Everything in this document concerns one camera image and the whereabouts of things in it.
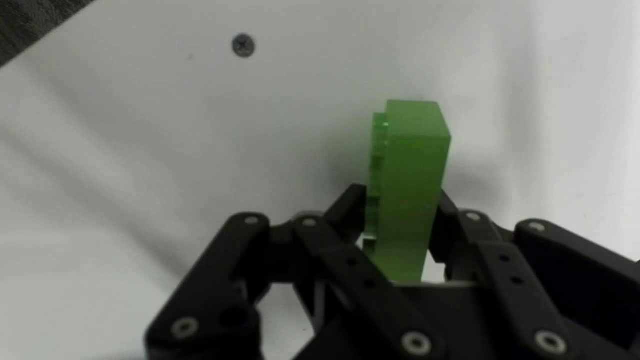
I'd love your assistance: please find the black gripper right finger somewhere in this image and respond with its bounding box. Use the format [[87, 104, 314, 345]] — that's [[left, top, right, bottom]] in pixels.
[[426, 187, 640, 360]]

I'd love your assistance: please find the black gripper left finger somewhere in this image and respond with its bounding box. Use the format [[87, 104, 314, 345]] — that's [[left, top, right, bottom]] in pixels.
[[143, 181, 445, 360]]

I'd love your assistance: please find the green toy brick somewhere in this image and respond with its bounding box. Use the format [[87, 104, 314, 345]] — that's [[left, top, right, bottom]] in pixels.
[[361, 98, 454, 287]]

